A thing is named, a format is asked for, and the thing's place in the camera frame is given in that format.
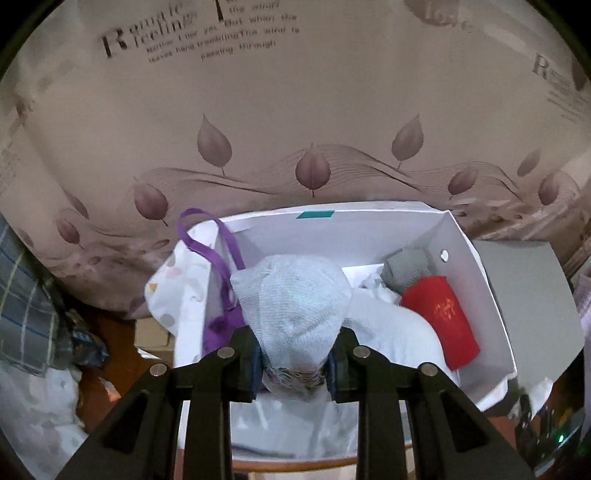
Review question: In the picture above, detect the leaf print curtain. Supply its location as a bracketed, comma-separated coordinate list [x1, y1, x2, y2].
[0, 0, 591, 319]

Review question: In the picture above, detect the grey plaid pillow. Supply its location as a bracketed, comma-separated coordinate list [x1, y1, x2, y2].
[0, 215, 70, 377]

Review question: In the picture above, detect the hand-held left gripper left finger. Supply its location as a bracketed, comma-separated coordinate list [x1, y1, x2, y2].
[60, 325, 264, 480]

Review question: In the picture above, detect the grey cardboard box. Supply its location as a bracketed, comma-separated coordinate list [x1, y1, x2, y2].
[473, 240, 586, 388]

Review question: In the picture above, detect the pale cardboard box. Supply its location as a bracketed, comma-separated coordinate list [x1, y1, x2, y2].
[134, 318, 177, 361]

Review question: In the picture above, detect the white lace fabric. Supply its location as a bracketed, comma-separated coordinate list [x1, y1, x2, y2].
[0, 362, 90, 467]

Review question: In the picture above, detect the white shoe box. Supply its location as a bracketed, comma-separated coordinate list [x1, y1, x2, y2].
[173, 199, 518, 457]

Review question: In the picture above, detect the grey sock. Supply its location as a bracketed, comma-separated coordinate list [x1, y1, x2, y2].
[380, 248, 434, 294]

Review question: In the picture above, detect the pale striped object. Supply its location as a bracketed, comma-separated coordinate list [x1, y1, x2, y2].
[571, 272, 591, 328]

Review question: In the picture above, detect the purple underwear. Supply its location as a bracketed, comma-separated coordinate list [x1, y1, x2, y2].
[178, 209, 247, 354]

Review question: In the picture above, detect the red sock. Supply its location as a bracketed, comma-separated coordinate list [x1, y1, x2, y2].
[399, 275, 481, 371]

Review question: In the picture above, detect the dark blue packet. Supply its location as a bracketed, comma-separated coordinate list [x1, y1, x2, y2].
[65, 309, 110, 367]

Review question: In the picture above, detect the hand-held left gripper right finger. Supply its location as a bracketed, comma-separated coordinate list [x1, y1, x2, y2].
[325, 328, 539, 480]

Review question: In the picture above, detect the wooden nightstand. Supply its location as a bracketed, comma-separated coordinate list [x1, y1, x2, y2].
[231, 455, 416, 480]

